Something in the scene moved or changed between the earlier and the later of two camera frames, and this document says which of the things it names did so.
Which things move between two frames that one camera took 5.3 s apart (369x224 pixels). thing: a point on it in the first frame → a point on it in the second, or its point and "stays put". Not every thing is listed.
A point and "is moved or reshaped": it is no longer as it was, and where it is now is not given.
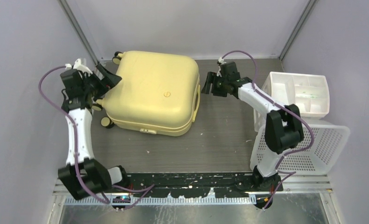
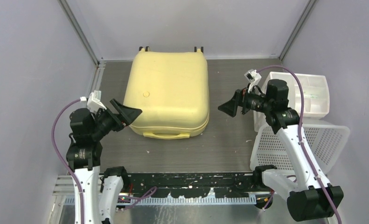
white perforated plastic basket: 329,140 stays put
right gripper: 211,78 → 240,97
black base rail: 224,185 stays put
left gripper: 110,80 → 126,114
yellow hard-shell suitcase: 159,93 is moved or reshaped
